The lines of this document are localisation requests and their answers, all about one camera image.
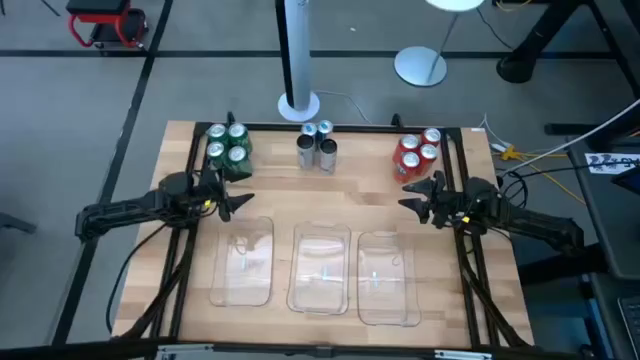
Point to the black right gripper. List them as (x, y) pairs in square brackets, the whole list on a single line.
[(450, 202)]

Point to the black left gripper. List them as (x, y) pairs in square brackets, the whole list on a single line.
[(212, 192)]

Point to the green soda can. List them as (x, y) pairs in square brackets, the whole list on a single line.
[(237, 155), (217, 131), (216, 149), (238, 131)]

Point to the white Celsius peach can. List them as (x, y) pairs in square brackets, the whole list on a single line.
[(327, 156), (305, 150)]

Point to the blue silver Red Bull can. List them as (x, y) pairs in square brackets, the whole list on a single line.
[(309, 129), (325, 126)]

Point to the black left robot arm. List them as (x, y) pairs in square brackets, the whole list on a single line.
[(125, 210)]

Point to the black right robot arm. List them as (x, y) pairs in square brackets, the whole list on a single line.
[(530, 225)]

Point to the clear plastic bin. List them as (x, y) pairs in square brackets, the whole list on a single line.
[(387, 300), (242, 280), (320, 290)]

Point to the white floor lamp silver base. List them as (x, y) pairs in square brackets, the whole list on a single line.
[(420, 66)]

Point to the black stand leg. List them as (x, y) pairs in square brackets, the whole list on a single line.
[(517, 67)]

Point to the white printed paper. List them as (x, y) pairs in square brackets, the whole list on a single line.
[(600, 162)]

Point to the dark side desk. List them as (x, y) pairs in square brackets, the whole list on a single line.
[(610, 225)]

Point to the dark tablet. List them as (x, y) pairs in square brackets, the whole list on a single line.
[(630, 181)]

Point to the grey chair leg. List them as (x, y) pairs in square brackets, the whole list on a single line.
[(15, 223)]

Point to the red rolling stool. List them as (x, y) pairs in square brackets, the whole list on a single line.
[(97, 6)]

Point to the black keyboard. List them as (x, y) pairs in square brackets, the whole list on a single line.
[(631, 325)]

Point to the black metal table frame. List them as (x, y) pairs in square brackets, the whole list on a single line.
[(350, 128)]

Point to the silver metal bracket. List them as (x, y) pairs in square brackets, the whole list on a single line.
[(462, 355), (185, 351)]

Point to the blue metal frame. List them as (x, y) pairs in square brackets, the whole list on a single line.
[(597, 320)]

